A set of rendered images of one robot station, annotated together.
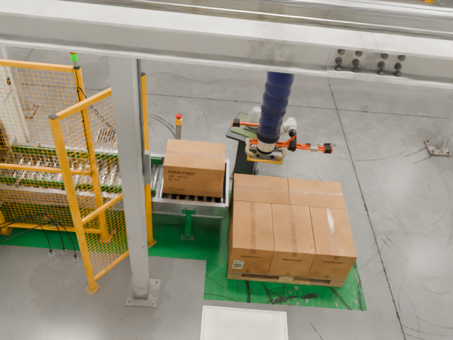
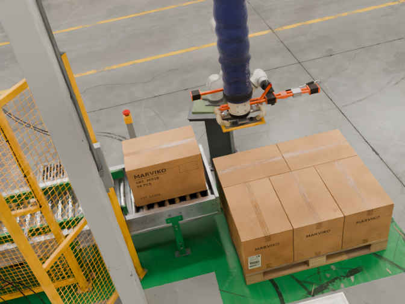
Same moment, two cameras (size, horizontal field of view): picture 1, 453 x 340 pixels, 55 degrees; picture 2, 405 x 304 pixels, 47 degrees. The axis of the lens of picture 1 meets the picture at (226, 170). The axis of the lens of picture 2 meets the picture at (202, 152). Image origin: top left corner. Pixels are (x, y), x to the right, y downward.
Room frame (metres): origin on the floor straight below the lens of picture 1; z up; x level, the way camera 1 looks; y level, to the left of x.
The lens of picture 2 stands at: (0.24, 0.09, 3.23)
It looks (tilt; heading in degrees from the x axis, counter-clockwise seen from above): 39 degrees down; 358
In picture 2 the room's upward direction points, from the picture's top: 10 degrees counter-clockwise
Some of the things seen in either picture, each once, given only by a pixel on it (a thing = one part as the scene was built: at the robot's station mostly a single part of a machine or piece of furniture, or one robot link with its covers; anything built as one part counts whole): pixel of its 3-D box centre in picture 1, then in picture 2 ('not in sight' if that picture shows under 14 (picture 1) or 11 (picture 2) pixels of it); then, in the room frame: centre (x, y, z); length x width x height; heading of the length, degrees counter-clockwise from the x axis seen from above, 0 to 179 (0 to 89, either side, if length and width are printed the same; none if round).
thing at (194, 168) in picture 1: (194, 168); (164, 165); (3.20, 0.33, 0.75); 0.60 x 0.40 x 0.40; 94
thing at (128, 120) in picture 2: (178, 152); (139, 158); (3.67, 0.58, 0.50); 0.07 x 0.07 x 1.00; 4
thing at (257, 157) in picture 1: (264, 157); (243, 122); (3.13, -0.35, 1.09); 0.34 x 0.10 x 0.05; 92
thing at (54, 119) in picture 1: (113, 195); (75, 223); (2.43, 0.93, 1.05); 0.87 x 0.10 x 2.10; 146
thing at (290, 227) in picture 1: (287, 224); (295, 196); (2.95, -0.71, 0.34); 1.20 x 1.00 x 0.40; 94
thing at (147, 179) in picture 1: (137, 166); (89, 169); (2.25, 0.66, 1.62); 0.20 x 0.05 x 0.30; 94
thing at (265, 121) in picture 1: (277, 90); (232, 33); (3.22, -0.35, 1.80); 0.22 x 0.22 x 1.04
